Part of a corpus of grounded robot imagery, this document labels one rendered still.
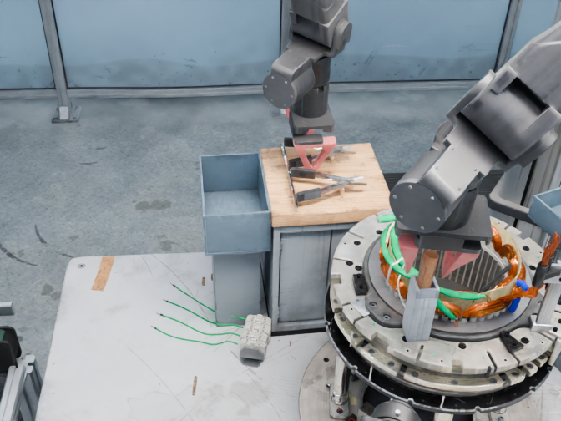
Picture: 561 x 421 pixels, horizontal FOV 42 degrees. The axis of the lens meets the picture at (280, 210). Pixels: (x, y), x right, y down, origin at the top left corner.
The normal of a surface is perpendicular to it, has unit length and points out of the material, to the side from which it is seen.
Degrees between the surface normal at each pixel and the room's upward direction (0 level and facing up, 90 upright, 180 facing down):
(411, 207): 93
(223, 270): 90
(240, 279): 90
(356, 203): 0
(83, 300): 0
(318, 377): 0
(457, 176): 31
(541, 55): 74
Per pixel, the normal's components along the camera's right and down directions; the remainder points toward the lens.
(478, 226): 0.06, -0.71
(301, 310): 0.13, 0.62
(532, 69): -0.36, 0.34
